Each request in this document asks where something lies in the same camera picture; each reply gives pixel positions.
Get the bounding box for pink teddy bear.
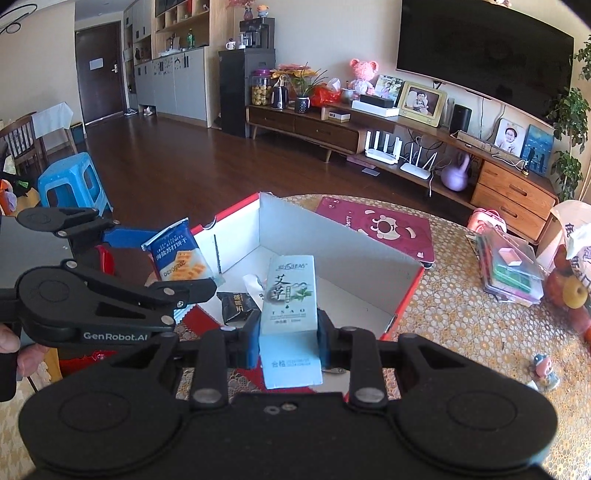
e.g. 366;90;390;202
349;58;380;96

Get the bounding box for pink cartoon figurine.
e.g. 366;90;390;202
528;354;560;393

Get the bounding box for potted green plant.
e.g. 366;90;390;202
546;34;591;202

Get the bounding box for wooden tv cabinet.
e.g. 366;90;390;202
245;105;558;245

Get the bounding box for black cabinet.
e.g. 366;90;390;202
218;17;276;138

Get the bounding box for blue picture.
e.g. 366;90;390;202
521;125;554;176

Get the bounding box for child portrait photo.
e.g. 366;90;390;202
494;118;526;157

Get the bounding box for maroon bear tablet case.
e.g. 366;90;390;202
315;196;436;269

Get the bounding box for white plastic bag of fruit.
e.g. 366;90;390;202
537;200;590;344

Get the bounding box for framed photo cream frame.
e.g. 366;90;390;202
399;81;448;128

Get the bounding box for stack of plastic bead cases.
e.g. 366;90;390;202
475;226;544;307

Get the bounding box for flower pot arrangement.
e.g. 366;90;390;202
271;63;328;114

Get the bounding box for black speaker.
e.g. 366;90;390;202
449;104;472;136

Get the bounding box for pink toy case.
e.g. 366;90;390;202
467;208;507;233

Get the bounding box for white chicken snack packet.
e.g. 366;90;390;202
242;274;264;310

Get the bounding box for white router thin antennas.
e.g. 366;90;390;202
400;147;438;180

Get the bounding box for black snack packet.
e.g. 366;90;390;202
216;292;260;325

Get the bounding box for light green tea box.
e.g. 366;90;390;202
259;255;322;390

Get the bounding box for blue plastic stool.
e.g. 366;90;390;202
38;152;113;215

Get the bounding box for blue cracker packet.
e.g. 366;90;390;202
140;218;224;287

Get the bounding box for red cardboard box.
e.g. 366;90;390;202
172;191;426;398

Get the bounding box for person left hand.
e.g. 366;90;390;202
0;325;49;377

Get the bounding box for black television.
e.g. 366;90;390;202
397;0;574;120

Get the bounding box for white router tall antennas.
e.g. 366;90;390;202
363;130;403;165

